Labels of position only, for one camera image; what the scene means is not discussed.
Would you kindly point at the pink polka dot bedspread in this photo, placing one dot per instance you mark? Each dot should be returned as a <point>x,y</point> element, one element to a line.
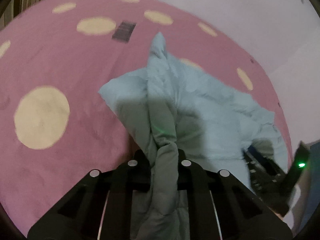
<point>56,55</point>

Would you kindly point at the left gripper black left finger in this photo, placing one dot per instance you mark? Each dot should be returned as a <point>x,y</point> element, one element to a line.
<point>99,206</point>

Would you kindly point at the light teal quilted down jacket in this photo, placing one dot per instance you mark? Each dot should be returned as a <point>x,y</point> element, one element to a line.
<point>170,106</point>

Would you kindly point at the dark fabric label patch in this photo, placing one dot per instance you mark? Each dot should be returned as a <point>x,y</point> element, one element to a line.
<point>124,31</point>

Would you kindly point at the blue fabric item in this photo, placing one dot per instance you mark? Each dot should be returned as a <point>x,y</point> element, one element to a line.
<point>306,198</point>

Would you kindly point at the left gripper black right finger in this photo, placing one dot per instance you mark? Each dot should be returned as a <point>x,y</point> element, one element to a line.
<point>221,207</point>

